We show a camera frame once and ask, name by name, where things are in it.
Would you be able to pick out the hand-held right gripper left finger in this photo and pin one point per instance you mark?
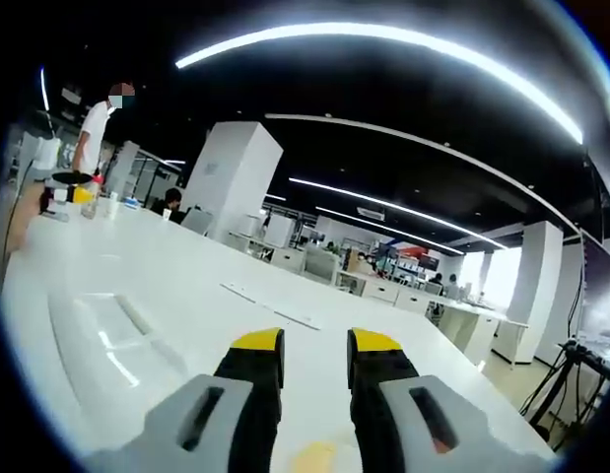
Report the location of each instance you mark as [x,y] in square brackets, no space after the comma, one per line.
[245,394]

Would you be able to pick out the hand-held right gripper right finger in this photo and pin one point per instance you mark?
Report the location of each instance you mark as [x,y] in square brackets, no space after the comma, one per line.
[393,394]

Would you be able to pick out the clear plastic storage box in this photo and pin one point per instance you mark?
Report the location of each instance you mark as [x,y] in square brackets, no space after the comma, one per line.
[107,345]

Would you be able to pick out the white office desk row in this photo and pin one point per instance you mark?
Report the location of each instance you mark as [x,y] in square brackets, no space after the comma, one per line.
[432,305]

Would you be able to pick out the black tripod stand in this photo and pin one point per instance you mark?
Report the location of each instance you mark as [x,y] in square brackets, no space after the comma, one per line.
[565,379]

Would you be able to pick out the grey laptop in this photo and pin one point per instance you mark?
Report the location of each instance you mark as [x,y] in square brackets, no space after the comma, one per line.
[196,221]

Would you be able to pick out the white square pillar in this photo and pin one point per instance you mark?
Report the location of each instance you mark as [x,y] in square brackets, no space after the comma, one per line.
[232,182]

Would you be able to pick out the orange juice bottle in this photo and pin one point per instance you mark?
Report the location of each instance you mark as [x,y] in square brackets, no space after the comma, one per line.
[89,197]

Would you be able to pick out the black round tray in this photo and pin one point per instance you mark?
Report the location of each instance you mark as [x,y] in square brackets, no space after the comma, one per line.
[71,177]

